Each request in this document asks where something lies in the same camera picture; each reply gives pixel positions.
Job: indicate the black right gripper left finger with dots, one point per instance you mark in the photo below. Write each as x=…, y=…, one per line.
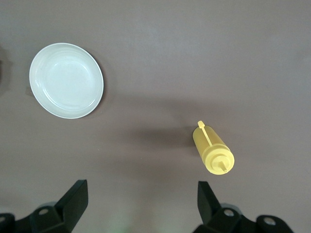
x=60, y=213

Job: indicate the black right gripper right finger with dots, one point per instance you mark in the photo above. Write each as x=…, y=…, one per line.
x=216, y=216

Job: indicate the yellow mustard squeeze bottle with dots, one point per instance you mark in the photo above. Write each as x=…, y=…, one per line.
x=213, y=150

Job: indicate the beige round plate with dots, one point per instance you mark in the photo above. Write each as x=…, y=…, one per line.
x=66, y=80

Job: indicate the small brown tape patch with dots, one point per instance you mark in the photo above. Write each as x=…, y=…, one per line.
x=28, y=91

